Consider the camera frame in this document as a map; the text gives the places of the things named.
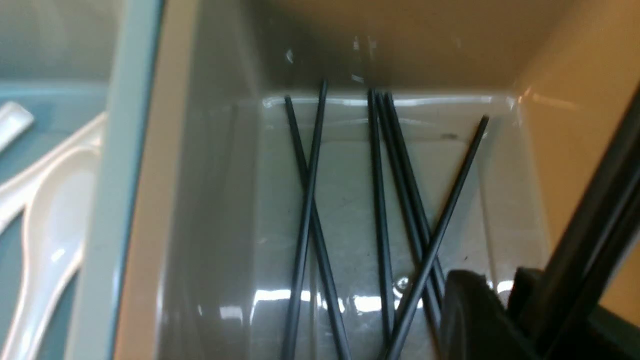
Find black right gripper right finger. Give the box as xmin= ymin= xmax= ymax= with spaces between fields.
xmin=507 ymin=268 xmax=640 ymax=360

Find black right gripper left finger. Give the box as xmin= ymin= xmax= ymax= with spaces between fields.
xmin=439 ymin=269 xmax=538 ymax=360

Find black chopstick pair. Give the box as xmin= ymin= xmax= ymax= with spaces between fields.
xmin=519 ymin=91 xmax=640 ymax=354

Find black chopsticks in bin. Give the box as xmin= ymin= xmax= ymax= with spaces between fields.
xmin=280 ymin=82 xmax=489 ymax=360

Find brown plastic bin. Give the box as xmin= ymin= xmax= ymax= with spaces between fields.
xmin=112 ymin=0 xmax=639 ymax=360

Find white spoon small in bin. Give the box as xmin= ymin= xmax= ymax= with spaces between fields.
xmin=0 ymin=112 xmax=108 ymax=233

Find teal plastic bin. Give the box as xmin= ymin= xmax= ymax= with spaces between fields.
xmin=1 ymin=0 xmax=166 ymax=360

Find white spoon left in bin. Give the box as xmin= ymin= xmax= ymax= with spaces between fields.
xmin=0 ymin=101 xmax=35 ymax=153

